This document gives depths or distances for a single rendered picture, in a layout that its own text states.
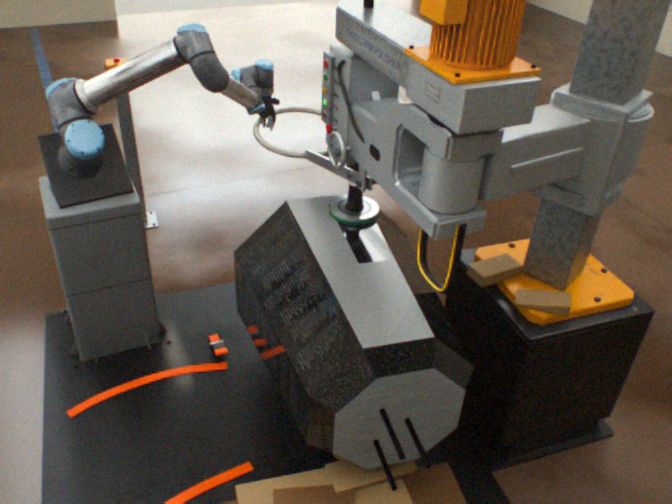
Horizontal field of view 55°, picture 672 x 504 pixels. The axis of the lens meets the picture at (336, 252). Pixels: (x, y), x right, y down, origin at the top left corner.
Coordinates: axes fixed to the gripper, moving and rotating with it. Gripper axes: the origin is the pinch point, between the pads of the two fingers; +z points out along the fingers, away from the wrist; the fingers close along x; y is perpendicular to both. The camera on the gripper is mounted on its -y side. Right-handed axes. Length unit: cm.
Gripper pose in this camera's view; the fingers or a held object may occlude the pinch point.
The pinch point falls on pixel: (268, 126)
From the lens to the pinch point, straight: 347.2
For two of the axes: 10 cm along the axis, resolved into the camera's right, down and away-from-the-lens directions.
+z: -0.6, 7.7, 6.4
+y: -6.0, 4.8, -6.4
